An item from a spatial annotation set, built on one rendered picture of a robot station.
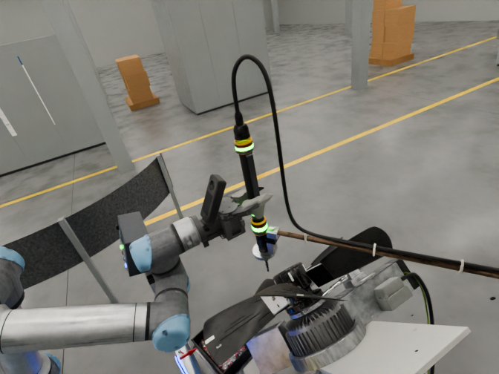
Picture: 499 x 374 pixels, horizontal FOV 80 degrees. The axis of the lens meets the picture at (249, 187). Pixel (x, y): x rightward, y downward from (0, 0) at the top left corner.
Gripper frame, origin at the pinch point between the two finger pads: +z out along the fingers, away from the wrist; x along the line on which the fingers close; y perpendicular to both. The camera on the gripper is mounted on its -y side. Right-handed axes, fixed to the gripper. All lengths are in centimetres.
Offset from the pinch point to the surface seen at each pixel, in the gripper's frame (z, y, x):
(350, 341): 9, 47, 23
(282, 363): -9, 64, 9
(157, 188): -12, 92, -199
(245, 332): -16.8, 44.1, 4.3
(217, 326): -23, 47, -5
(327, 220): 128, 163, -128
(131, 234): -39, 38, -63
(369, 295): 27, 51, 13
